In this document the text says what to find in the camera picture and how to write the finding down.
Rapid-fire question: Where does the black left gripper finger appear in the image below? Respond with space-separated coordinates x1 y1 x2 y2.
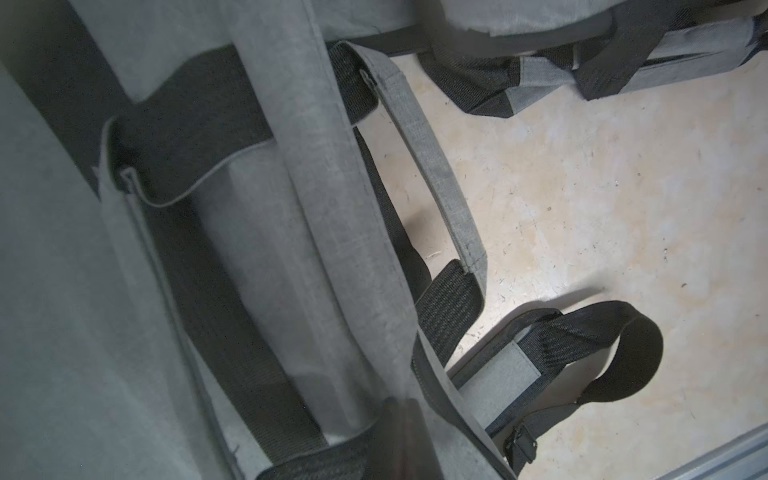
365 398 444 480

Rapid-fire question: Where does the grey zippered laptop bag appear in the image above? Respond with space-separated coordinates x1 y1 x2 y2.
1 1 663 479

